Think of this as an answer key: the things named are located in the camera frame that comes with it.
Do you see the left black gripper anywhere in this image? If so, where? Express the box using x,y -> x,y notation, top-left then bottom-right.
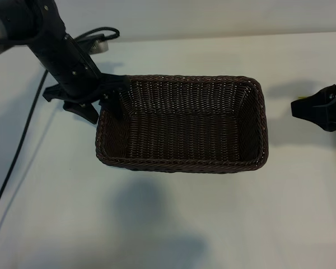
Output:
35,33 -> 131,125

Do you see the dark brown wicker basket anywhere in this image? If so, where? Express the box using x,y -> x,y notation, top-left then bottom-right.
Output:
95,74 -> 269,174

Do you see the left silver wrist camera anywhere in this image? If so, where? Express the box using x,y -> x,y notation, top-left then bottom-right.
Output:
75,34 -> 110,56

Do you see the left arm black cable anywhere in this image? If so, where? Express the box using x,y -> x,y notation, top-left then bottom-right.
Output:
0,5 -> 121,222

